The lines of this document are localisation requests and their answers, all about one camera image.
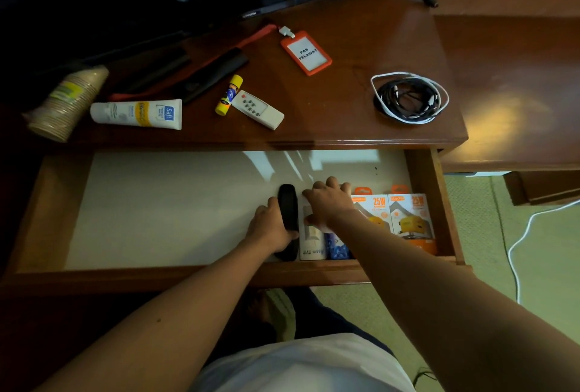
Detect person's right hand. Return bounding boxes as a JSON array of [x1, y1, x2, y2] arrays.
[[302, 176, 359, 234]]

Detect person's left hand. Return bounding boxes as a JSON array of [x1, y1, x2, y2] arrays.
[[245, 197, 301, 254]]

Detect white cardboard box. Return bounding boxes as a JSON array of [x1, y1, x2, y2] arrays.
[[299, 204, 328, 261]]

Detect black remote control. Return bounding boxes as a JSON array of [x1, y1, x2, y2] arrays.
[[274, 184, 301, 262]]

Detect person's left forearm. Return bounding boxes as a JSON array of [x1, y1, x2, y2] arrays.
[[34, 239, 282, 392]]

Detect person's right forearm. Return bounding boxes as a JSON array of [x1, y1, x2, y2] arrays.
[[324, 208, 580, 392]]

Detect blue patterned box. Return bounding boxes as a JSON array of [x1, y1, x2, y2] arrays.
[[325, 232, 352, 260]]

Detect white orange charger box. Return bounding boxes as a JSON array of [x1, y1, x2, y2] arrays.
[[350, 186, 393, 236], [387, 185, 438, 255]]

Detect brown wooden desk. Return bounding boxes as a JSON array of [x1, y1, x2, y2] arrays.
[[27, 0, 469, 153]]

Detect person's dark trousers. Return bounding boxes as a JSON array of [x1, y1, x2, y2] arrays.
[[203, 287, 396, 363]]

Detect white remote control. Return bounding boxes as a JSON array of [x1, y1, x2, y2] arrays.
[[230, 89, 285, 131]]

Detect person's white shirt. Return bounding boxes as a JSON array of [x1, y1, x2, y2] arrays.
[[190, 333, 416, 392]]

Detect orange badge holder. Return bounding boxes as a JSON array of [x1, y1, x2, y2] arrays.
[[278, 26, 334, 77]]

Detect yellow glue stick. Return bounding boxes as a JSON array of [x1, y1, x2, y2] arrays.
[[214, 74, 244, 117]]

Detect wooden drawer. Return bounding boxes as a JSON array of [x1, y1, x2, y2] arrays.
[[0, 147, 473, 298]]

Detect black comb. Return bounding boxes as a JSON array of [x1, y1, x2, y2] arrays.
[[180, 52, 250, 105]]

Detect white cream tube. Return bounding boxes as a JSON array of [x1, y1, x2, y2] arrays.
[[90, 98, 183, 131]]

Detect black flat case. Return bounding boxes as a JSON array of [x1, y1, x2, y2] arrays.
[[124, 48, 192, 94]]

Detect brown wooden side cabinet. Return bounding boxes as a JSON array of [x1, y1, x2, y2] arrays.
[[413, 0, 580, 207]]

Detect stack of paper cups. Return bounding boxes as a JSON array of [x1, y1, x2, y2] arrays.
[[23, 65, 110, 143]]

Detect coiled white cable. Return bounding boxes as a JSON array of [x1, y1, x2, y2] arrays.
[[370, 71, 450, 125]]

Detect coiled black cable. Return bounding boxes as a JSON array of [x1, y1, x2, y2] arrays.
[[375, 78, 443, 122]]

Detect orange lanyard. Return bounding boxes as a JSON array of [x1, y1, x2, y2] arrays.
[[109, 23, 278, 103]]

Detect long white cable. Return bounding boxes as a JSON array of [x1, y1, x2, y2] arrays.
[[507, 199, 580, 305]]

